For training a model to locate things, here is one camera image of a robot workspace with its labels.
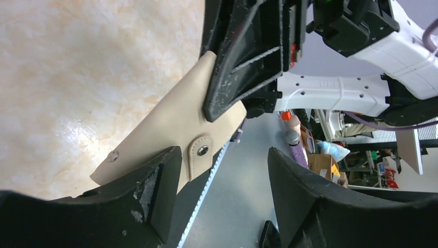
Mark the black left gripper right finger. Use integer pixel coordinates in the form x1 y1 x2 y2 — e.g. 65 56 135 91
259 147 437 247

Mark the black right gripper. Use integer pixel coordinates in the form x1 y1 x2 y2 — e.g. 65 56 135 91
201 0 311 122

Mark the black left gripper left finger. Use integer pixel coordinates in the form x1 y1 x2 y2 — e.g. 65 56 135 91
1 146 182 247

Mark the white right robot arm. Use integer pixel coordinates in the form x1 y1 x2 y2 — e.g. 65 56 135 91
201 1 437 127

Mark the beige leather card holder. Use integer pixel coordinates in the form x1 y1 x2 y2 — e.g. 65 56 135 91
90 51 246 191

